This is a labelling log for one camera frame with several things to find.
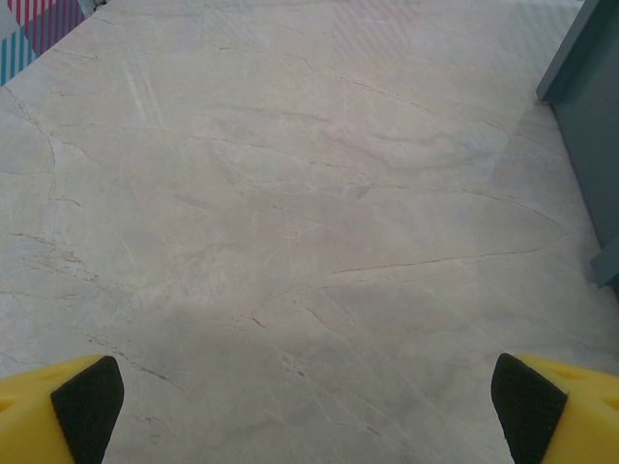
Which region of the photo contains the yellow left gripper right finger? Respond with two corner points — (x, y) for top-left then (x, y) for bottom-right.
(490, 352), (619, 464)

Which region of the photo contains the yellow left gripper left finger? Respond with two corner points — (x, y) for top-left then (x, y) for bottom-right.
(0, 355), (126, 464)

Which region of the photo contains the grey plastic bin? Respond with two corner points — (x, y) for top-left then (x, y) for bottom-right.
(535, 0), (619, 296)

